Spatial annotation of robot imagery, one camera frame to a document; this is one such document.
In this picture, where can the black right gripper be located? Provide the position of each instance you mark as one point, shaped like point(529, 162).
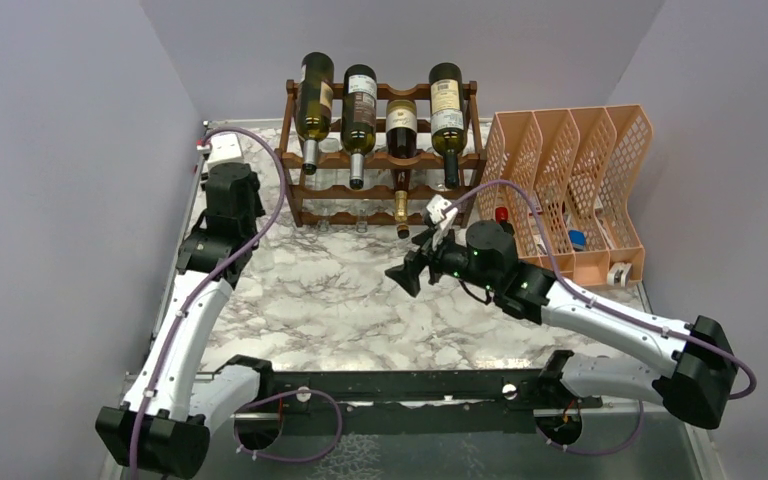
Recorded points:
point(407, 274)

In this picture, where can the green wine bottle far left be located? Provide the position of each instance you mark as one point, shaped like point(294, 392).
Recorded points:
point(314, 106)

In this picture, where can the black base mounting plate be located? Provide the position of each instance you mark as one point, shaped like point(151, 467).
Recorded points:
point(406, 403)

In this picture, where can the green wine bottle white label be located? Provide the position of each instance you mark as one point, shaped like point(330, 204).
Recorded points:
point(358, 130)

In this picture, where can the dark bottle gold foil neck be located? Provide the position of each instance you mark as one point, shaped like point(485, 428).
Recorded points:
point(401, 137)

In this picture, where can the green wine bottle cream label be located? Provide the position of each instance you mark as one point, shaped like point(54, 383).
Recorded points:
point(448, 128)

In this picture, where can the brown wooden wine rack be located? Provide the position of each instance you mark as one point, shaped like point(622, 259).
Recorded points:
point(298, 191)

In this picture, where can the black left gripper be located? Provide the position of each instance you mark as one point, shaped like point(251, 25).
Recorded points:
point(258, 206)

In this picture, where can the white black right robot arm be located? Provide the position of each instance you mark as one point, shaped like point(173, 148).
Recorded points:
point(688, 368)

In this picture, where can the orange plastic file organizer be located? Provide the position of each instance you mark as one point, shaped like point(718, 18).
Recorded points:
point(578, 166)

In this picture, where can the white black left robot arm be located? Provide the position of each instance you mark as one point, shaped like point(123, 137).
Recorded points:
point(166, 420)

